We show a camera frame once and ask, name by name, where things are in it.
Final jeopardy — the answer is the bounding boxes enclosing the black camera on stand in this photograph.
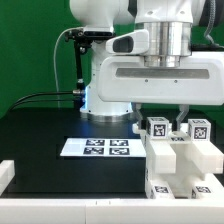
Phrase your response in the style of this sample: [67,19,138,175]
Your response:
[65,27,115,107]

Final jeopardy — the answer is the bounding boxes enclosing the grey white cable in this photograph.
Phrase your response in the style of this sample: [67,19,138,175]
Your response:
[53,27,81,109]

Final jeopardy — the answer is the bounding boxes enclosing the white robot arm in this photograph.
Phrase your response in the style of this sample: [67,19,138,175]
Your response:
[69,0,224,121]

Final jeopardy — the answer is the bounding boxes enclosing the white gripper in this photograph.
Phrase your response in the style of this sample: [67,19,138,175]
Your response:
[97,52,224,131]

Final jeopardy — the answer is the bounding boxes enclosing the black cables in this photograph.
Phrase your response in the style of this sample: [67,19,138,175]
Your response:
[8,89,86,113]

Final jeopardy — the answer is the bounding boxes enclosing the small white tagged cube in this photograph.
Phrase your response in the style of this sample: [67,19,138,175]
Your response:
[147,117,169,139]

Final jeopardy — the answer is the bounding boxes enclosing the white left fence bar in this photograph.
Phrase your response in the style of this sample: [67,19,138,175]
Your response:
[0,160,15,196]

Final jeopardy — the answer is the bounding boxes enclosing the white X-frame chair legs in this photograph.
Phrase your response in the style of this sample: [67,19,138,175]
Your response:
[132,122,224,184]

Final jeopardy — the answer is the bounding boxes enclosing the white front fence bar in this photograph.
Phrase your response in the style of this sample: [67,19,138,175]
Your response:
[0,199,224,224]

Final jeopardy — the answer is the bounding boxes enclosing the white flat tagged base plate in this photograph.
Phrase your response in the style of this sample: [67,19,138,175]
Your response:
[60,138,146,158]

